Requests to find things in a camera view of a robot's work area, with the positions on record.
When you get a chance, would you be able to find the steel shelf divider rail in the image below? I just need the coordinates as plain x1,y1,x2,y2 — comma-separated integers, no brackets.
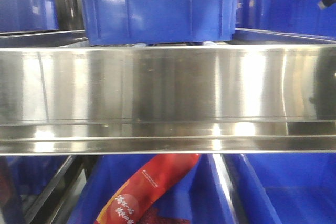
24,155,98,223

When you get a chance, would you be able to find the large blue crate left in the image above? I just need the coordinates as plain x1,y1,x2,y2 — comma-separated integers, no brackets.
1,0,58,32

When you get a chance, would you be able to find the lower right blue crate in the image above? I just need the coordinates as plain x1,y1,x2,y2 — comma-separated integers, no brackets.
225,153,335,223

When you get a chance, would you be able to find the large blue crate right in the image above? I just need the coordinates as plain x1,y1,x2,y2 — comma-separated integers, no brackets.
236,0,335,37

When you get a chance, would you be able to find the red snack bag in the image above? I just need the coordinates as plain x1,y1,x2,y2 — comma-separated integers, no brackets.
94,154,200,223

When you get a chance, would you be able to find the large blue crate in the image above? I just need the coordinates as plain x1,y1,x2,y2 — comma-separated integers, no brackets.
1,0,58,32
236,0,335,37

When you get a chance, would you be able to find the blue crate behind centre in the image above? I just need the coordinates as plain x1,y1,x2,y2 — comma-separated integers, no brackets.
82,0,237,45

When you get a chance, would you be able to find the steel shelf front rail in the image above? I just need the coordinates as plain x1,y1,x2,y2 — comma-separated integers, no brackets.
1,44,335,155

